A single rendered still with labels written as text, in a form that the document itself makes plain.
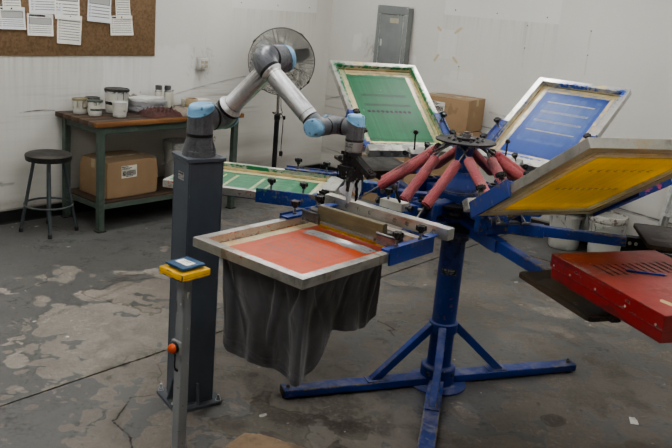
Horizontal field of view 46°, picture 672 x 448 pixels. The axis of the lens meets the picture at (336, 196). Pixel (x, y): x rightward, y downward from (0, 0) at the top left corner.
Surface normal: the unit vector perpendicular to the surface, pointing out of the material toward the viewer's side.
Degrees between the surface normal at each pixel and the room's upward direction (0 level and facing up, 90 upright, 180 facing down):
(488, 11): 90
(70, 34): 88
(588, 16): 90
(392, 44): 90
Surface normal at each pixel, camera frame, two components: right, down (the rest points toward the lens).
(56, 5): 0.77, 0.17
